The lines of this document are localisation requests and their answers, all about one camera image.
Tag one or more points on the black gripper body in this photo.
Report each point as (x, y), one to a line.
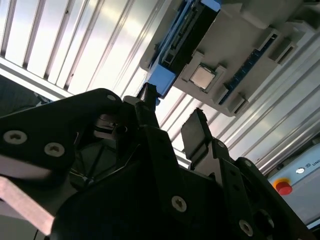
(120, 215)

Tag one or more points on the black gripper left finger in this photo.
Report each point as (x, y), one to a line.
(37, 125)

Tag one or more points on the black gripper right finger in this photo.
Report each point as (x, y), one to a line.
(240, 200)

